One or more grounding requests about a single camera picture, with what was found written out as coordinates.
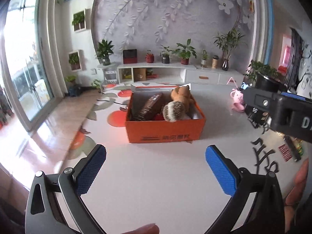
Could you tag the glass balcony door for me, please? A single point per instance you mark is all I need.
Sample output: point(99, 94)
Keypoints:
point(25, 67)

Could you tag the person's right hand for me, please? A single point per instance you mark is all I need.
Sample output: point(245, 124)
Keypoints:
point(296, 193)

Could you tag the person's left hand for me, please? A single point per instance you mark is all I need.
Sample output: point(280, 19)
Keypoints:
point(151, 228)

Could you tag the potted plant red pot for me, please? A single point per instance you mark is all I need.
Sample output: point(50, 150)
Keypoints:
point(185, 52)

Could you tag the white tv cabinet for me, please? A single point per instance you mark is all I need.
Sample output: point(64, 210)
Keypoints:
point(175, 73)

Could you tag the white round side table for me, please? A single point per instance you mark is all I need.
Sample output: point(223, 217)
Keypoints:
point(110, 73)

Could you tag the orange cardboard box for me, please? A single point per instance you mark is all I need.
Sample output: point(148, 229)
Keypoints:
point(189, 129)

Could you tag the large plant black pot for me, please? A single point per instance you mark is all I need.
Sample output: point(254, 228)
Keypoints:
point(264, 77)

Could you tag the bamboo plant in vase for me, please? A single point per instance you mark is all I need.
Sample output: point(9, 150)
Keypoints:
point(228, 43)

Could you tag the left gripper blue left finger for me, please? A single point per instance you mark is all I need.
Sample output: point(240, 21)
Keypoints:
point(87, 169)

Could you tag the dark red box on cabinet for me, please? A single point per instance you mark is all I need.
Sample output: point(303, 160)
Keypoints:
point(130, 56)

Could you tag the brown oval glasses case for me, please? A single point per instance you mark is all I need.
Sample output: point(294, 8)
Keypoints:
point(151, 107)

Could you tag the red teapot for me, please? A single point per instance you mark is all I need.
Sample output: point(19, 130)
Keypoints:
point(149, 57)

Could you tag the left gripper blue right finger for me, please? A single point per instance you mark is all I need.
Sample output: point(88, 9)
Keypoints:
point(223, 169)

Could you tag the brown squirrel plush toy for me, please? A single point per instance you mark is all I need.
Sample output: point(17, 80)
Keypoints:
point(179, 106)

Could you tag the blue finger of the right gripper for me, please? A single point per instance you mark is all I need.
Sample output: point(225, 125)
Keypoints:
point(293, 96)

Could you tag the potted plant black pot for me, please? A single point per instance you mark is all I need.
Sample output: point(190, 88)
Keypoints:
point(166, 52)

